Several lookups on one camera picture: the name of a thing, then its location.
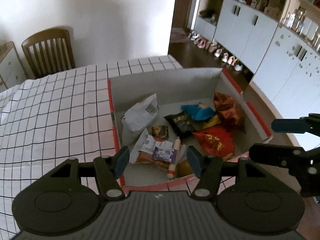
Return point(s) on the white wall cabinet unit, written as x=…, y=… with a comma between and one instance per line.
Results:
x=285, y=69

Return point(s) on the brown wooden door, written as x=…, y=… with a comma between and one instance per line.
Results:
x=183, y=13

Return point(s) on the white snack packet orange end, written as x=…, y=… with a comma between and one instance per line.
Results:
x=143, y=150

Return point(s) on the yellow snack packet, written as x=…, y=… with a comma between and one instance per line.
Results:
x=209, y=123

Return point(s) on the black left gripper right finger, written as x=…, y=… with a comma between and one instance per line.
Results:
x=207, y=169

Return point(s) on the large white snack bag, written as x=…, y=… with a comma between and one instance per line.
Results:
x=137, y=118

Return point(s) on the blue cookie snack packet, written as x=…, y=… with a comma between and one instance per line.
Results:
x=198, y=112

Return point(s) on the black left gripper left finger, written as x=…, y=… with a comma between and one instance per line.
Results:
x=108, y=170

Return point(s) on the dark red foil snack bag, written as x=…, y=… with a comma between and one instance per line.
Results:
x=230, y=113

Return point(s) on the white red cardboard box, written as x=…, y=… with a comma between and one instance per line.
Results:
x=173, y=89

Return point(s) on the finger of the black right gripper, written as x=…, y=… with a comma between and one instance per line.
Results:
x=299, y=126
x=274, y=155

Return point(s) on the round brown pastry packet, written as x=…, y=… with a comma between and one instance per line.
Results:
x=184, y=169

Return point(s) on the purple candy packet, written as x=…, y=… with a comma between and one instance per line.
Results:
x=163, y=154

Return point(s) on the black sesame snack packet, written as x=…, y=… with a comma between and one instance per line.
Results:
x=181, y=125

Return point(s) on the beige sausage stick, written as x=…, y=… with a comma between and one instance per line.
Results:
x=172, y=167

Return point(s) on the row of shoes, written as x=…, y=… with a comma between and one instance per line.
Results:
x=216, y=49

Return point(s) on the white drawer sideboard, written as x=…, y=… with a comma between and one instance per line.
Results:
x=11, y=70

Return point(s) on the brown wooden chair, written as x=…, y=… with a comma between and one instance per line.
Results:
x=49, y=52

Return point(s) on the patterned door mat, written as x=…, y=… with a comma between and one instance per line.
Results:
x=179, y=35

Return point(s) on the white grid tablecloth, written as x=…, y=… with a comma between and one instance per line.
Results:
x=47, y=120

